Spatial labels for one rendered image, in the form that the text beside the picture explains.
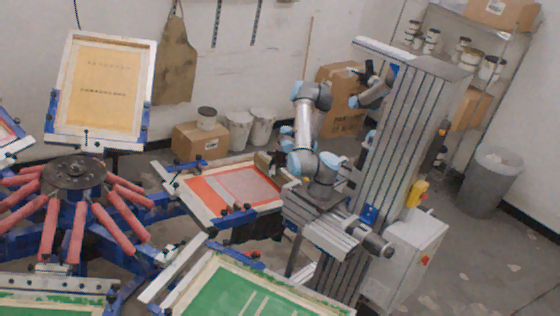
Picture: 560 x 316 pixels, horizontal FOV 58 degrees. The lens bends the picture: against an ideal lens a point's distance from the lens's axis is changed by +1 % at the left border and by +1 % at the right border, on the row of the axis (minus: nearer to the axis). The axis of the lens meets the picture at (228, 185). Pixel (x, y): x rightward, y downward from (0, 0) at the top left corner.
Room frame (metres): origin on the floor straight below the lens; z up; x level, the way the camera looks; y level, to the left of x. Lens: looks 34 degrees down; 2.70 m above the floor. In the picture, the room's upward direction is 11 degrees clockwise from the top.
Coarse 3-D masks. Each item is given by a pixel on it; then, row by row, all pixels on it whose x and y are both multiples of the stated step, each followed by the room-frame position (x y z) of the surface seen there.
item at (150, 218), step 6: (168, 210) 2.31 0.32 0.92; (174, 210) 2.32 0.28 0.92; (180, 210) 2.34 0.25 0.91; (150, 216) 2.22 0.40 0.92; (156, 216) 2.24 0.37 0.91; (162, 216) 2.26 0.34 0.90; (168, 216) 2.29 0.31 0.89; (174, 216) 2.31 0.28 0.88; (120, 222) 2.11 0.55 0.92; (126, 222) 2.12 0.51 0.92; (144, 222) 2.18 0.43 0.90; (150, 222) 2.20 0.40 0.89; (120, 228) 2.09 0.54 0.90; (126, 228) 2.11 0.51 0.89
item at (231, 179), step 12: (240, 168) 2.86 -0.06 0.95; (252, 168) 2.89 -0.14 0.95; (192, 180) 2.61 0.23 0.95; (204, 180) 2.63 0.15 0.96; (228, 180) 2.69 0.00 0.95; (240, 180) 2.72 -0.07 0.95; (252, 180) 2.74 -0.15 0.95; (264, 180) 2.77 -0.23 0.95; (204, 192) 2.50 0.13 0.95; (216, 192) 2.53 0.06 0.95
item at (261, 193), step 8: (256, 184) 2.71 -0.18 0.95; (264, 184) 2.72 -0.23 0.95; (272, 184) 2.74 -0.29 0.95; (232, 192) 2.56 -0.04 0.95; (240, 192) 2.58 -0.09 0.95; (248, 192) 2.60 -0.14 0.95; (256, 192) 2.61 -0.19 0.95; (264, 192) 2.63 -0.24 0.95; (272, 192) 2.65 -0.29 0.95; (208, 200) 2.43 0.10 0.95; (216, 200) 2.45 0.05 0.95; (224, 200) 2.46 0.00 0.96; (240, 200) 2.49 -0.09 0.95; (248, 200) 2.51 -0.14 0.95; (256, 200) 2.53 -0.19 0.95; (264, 200) 2.54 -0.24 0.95; (272, 200) 2.56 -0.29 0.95; (208, 208) 2.35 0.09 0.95; (216, 208) 2.37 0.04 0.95; (224, 208) 2.38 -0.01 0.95
